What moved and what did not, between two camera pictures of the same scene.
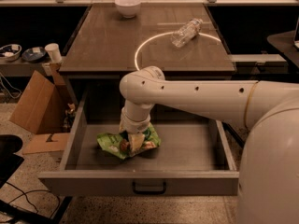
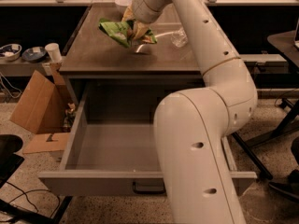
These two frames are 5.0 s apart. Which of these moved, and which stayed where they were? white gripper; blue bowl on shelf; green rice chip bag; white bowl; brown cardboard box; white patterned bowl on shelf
Moved: white gripper; green rice chip bag
Stayed: white bowl; white patterned bowl on shelf; brown cardboard box; blue bowl on shelf
